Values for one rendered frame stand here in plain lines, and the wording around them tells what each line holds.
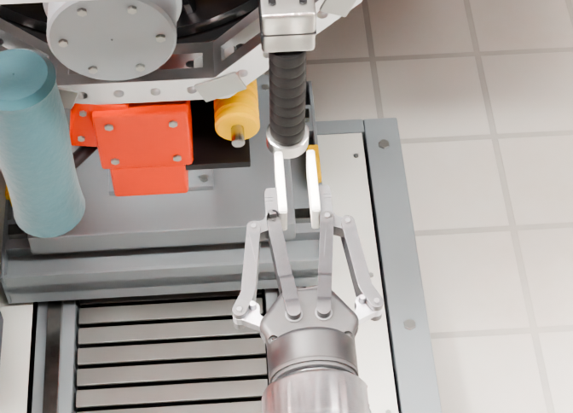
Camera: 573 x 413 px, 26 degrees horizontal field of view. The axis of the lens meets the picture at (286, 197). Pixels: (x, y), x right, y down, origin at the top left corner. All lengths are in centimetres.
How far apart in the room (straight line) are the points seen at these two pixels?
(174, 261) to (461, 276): 49
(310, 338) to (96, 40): 40
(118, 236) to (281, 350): 87
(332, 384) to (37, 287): 100
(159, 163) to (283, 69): 48
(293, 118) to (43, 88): 29
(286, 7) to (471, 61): 128
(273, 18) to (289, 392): 34
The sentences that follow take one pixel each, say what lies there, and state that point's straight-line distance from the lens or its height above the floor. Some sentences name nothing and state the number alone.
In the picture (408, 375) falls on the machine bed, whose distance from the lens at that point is 190.
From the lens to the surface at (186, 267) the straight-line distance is 189.
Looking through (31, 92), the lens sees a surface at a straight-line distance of 136.
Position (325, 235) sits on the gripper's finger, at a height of 84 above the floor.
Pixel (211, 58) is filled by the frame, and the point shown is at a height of 62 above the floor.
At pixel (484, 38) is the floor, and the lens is 243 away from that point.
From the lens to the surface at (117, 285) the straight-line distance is 193.
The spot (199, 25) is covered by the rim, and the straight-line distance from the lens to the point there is 157.
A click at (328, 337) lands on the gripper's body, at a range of 102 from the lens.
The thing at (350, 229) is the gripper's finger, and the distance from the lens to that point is 111.
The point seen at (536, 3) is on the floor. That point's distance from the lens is 251.
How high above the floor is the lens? 176
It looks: 54 degrees down
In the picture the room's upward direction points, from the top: straight up
